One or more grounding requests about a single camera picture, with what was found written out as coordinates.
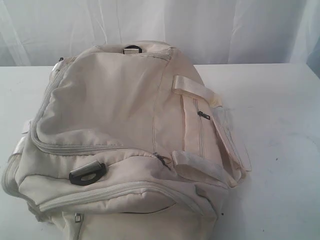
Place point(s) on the cream fabric duffel bag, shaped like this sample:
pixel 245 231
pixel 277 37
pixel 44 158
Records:
pixel 128 144

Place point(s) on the white backdrop curtain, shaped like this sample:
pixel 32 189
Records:
pixel 39 32

